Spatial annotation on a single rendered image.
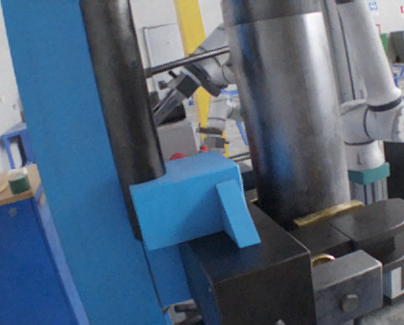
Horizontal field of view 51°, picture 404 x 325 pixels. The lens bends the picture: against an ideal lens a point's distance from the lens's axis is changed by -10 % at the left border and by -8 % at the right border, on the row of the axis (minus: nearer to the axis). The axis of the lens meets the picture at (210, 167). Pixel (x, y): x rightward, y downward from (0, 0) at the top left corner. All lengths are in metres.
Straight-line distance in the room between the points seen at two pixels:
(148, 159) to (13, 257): 1.52
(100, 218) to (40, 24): 0.39
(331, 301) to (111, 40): 0.54
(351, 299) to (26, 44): 0.71
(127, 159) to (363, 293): 0.44
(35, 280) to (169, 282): 1.34
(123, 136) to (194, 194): 0.15
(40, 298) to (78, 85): 1.57
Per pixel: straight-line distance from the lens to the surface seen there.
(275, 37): 0.90
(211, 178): 0.75
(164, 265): 0.95
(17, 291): 2.28
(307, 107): 0.92
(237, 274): 0.64
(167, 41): 11.74
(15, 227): 2.15
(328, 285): 0.72
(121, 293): 0.96
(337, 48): 2.31
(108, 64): 0.74
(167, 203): 0.74
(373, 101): 1.80
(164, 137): 1.24
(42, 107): 0.86
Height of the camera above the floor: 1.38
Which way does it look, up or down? 15 degrees down
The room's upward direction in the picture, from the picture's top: 12 degrees counter-clockwise
